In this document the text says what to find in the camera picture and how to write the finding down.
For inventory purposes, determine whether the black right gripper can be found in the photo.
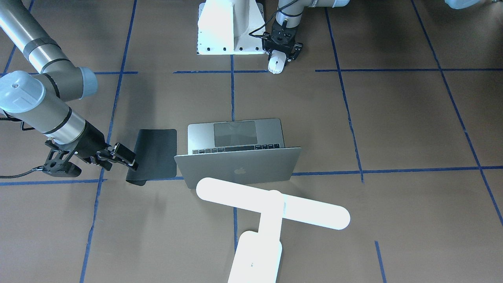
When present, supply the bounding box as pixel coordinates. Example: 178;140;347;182
84;143;138;171

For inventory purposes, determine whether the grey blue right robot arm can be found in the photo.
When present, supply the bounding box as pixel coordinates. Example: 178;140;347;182
0;0;138;177

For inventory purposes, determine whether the white desk lamp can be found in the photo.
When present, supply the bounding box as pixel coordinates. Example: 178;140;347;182
196;177;351;283

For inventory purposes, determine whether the white computer mouse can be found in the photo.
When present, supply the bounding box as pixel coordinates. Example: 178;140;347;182
268;50;287;75

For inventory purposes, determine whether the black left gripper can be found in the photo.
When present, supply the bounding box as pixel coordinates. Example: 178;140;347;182
263;22;303;61

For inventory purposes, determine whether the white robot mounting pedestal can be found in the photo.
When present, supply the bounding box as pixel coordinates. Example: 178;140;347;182
196;0;265;55

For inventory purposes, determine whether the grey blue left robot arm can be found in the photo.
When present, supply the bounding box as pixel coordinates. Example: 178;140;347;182
260;0;350;67

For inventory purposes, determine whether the grey laptop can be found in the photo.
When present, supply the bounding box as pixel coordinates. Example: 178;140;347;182
174;118;302;189

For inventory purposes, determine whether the black mouse pad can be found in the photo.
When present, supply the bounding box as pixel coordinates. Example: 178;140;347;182
126;129;177;186

